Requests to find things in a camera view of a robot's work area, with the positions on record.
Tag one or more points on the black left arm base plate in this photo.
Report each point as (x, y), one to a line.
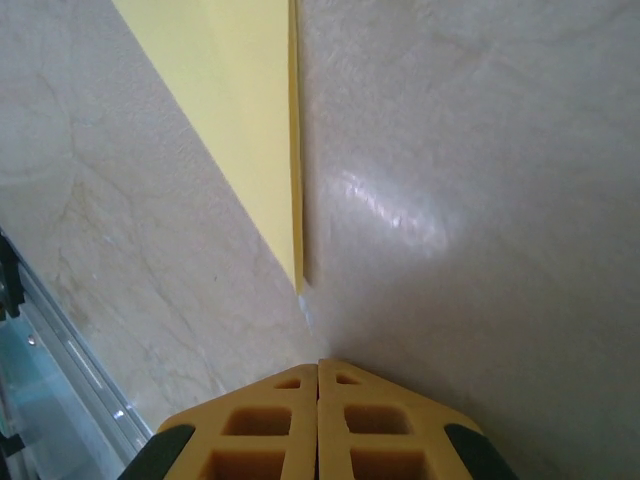
(10, 280)

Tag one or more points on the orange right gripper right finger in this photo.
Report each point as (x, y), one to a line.
(430, 450)

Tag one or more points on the wide aluminium mounting rail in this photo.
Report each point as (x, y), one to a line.
(75, 360)

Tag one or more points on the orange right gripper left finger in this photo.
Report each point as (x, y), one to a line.
(220, 445)

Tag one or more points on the yellow square paper sheet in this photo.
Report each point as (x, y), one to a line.
(240, 100)

